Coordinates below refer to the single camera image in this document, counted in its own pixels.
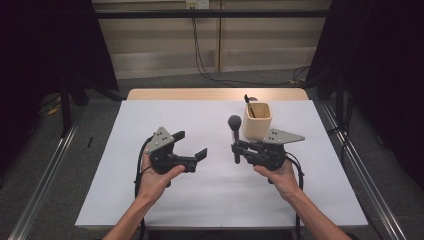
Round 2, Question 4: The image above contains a black wall socket cable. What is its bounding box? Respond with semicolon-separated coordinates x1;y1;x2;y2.
191;8;311;88

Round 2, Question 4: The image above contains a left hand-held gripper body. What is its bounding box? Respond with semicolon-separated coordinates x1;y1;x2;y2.
144;126;198;175

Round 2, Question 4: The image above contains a person's right hand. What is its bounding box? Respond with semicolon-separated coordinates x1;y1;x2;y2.
253;159;301;203

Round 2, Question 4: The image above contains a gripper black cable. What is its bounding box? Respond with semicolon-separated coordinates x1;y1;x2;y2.
284;151;306;240
134;137;155;240

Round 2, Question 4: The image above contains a wooden table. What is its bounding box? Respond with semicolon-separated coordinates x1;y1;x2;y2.
126;87;309;102

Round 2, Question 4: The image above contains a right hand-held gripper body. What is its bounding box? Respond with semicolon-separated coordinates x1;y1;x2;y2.
248;128;306;172

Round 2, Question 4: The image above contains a black curtain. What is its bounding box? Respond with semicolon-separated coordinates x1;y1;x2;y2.
304;0;424;188
0;0;120;174

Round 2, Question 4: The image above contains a black horizontal bar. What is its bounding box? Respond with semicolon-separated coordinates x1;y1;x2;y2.
94;9;334;20

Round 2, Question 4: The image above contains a white wall socket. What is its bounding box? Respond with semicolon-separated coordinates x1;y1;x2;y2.
185;0;210;10

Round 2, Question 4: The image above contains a thin black makeup brush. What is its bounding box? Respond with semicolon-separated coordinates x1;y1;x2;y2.
243;94;257;119

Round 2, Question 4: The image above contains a black metal stand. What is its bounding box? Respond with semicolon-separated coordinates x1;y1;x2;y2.
59;74;125;138

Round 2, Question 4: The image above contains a person's left hand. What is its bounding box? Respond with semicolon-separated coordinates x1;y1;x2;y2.
137;153;186;203

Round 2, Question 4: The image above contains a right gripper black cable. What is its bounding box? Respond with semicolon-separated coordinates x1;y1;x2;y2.
284;151;306;240

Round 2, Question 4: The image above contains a cream square brush holder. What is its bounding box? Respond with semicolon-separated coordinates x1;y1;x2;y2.
242;101;274;141

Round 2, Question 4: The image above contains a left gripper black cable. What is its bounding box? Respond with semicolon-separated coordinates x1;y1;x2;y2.
134;137;155;240

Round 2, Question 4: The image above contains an aluminium floor rail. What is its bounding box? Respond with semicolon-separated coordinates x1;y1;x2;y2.
318;99;408;240
7;106;85;240

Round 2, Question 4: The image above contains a white table mat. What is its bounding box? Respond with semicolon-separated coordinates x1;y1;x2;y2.
74;99;369;229

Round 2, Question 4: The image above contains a large black makeup brush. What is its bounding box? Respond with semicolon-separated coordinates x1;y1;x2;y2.
227;114;243;165

